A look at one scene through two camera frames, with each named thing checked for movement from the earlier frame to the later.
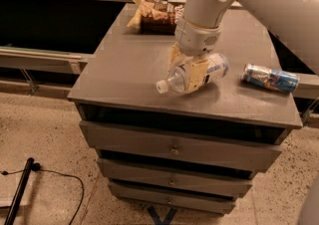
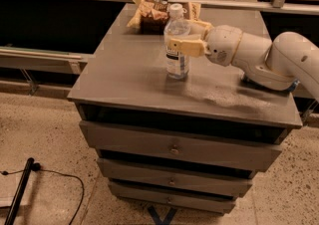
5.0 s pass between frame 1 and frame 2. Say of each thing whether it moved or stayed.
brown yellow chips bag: stayed
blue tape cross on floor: stayed
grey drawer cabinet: stayed
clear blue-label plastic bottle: moved
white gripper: moved
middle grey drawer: stayed
